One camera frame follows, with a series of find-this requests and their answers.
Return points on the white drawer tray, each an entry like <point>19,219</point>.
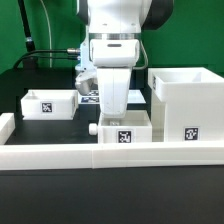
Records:
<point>135,127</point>
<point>49,104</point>

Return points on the white front drawer tray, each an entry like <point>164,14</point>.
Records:
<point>135,127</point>

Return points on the white drawer cabinet box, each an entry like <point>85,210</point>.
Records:
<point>187,104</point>

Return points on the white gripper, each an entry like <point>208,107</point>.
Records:
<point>114,61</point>

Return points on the white marker sheet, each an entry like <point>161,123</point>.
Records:
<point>134,97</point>

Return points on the white rear drawer tray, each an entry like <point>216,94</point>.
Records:
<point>49,104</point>

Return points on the white U-shaped fence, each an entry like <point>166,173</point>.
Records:
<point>96,156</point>

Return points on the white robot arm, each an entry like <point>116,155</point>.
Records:
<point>116,20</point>

